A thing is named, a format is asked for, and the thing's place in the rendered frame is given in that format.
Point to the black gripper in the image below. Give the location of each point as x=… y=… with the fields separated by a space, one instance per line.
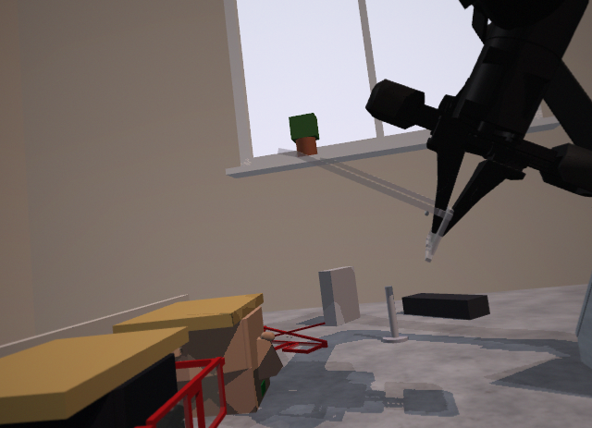
x=506 y=87

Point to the long white flat bar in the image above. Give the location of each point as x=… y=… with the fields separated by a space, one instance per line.
x=97 y=327

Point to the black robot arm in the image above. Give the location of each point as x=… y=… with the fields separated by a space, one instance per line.
x=549 y=24

